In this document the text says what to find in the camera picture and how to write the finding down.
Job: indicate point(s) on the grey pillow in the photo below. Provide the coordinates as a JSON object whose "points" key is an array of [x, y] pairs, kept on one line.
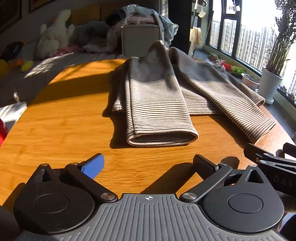
{"points": [[92, 31]]}

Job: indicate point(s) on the tray of green seedlings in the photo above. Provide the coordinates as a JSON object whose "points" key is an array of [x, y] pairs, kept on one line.
{"points": [[238, 70]]}

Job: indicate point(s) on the pink figurine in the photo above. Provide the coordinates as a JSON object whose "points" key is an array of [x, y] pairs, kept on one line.
{"points": [[219, 62]]}

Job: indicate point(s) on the white crumpled blanket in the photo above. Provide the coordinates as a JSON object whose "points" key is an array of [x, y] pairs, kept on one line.
{"points": [[99, 47]]}

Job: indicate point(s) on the light curtain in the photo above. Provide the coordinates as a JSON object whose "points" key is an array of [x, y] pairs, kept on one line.
{"points": [[163, 7]]}

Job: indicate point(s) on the striped knit garment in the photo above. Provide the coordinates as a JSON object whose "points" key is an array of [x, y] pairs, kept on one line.
{"points": [[152, 99]]}

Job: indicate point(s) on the yellow cushion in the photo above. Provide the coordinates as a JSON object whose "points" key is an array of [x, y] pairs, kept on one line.
{"points": [[108, 7], [85, 14]]}

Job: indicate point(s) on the grey chair with clothes pile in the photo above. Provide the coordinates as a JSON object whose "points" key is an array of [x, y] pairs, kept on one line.
{"points": [[167, 27]]}

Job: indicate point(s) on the grey covered sofa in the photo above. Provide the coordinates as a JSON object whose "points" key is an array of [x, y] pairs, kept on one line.
{"points": [[34, 83]]}

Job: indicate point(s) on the black framed window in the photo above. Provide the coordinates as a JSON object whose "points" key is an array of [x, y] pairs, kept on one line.
{"points": [[252, 41]]}

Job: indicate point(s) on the red pot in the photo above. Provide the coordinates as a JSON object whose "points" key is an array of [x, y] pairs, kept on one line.
{"points": [[227, 66]]}

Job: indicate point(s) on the cream towel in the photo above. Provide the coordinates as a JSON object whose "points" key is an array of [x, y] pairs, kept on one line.
{"points": [[196, 37]]}

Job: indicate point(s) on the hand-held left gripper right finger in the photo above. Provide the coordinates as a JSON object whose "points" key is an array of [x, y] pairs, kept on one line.
{"points": [[203, 163]]}

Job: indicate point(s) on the small succulent pot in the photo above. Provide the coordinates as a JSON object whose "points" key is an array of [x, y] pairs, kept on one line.
{"points": [[213, 56]]}

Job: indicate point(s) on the red object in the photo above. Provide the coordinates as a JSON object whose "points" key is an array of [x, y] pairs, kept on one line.
{"points": [[2, 134]]}

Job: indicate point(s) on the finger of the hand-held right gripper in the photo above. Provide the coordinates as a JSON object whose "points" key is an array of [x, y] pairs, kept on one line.
{"points": [[291, 150], [257, 153]]}

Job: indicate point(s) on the framed wall picture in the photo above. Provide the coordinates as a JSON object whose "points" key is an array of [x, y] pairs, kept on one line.
{"points": [[38, 3], [9, 14]]}

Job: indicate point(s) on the dark curtain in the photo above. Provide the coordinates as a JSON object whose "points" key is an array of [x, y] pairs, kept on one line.
{"points": [[182, 23]]}

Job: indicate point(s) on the white plush toy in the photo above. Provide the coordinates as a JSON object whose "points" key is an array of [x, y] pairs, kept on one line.
{"points": [[55, 34]]}

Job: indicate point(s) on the orange toy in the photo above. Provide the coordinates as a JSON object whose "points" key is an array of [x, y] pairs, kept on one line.
{"points": [[16, 63]]}

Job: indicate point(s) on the potted palm in white pot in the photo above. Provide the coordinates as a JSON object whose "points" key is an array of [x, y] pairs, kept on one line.
{"points": [[269, 84]]}

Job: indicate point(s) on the black bag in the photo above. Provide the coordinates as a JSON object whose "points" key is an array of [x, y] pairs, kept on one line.
{"points": [[13, 48]]}

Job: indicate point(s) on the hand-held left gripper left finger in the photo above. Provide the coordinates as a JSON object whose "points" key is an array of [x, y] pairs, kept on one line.
{"points": [[93, 165]]}

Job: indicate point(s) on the row of small windowsill figurines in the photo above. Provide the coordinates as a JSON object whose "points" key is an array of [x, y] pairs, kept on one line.
{"points": [[283, 89]]}

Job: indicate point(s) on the yellow plush toy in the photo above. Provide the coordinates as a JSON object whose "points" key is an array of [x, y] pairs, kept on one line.
{"points": [[2, 66]]}

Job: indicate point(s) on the pink and white basin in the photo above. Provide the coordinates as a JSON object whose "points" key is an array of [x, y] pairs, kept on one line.
{"points": [[248, 83]]}

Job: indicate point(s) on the pink cloth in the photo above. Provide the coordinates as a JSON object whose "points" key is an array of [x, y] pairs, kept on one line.
{"points": [[67, 49]]}

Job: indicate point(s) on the pink clothes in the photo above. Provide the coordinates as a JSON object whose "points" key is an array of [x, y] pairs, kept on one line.
{"points": [[138, 20]]}

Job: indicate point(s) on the black cloth item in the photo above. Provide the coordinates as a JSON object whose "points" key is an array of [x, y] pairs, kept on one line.
{"points": [[115, 18]]}

